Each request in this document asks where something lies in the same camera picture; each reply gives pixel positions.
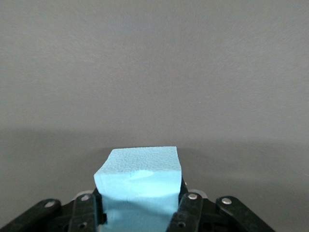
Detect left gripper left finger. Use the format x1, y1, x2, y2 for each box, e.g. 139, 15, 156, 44
0, 192, 108, 232

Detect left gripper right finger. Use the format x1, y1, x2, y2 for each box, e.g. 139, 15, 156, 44
166, 180, 276, 232

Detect blue foam block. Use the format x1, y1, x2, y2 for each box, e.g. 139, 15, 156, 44
93, 145, 183, 232

